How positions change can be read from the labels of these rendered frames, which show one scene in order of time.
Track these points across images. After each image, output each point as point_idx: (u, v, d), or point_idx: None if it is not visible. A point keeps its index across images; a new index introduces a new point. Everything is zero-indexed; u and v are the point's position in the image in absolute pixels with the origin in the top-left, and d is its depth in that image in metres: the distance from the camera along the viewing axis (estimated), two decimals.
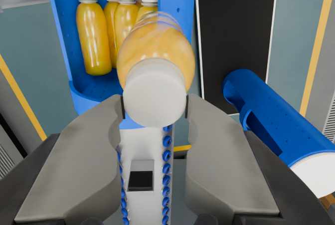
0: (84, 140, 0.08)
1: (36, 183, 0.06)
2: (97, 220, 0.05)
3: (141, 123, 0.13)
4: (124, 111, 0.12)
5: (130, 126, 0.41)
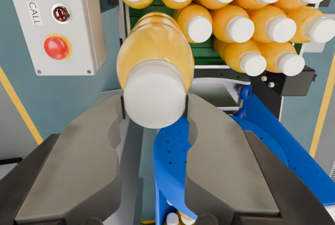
0: (84, 140, 0.08)
1: (36, 183, 0.06)
2: (97, 220, 0.05)
3: None
4: (124, 111, 0.12)
5: None
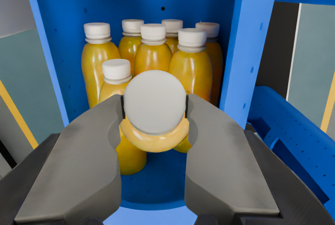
0: (84, 140, 0.08)
1: (36, 183, 0.06)
2: (97, 220, 0.05)
3: (108, 66, 0.27)
4: (124, 111, 0.12)
5: None
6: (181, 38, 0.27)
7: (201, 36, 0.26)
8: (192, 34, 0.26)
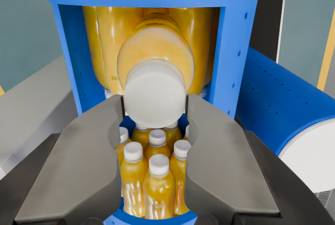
0: (84, 140, 0.08)
1: (36, 183, 0.06)
2: (97, 220, 0.05)
3: None
4: (124, 111, 0.12)
5: None
6: None
7: None
8: None
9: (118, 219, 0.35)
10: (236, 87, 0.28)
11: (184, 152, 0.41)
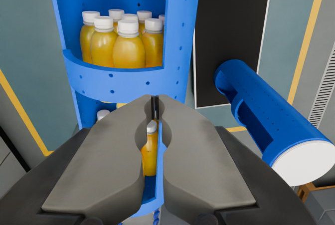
0: (112, 137, 0.08)
1: (64, 175, 0.07)
2: (97, 220, 0.05)
3: None
4: (153, 111, 0.12)
5: (135, 216, 0.59)
6: None
7: (153, 128, 0.57)
8: (149, 128, 0.57)
9: (85, 67, 0.36)
10: None
11: (154, 22, 0.42)
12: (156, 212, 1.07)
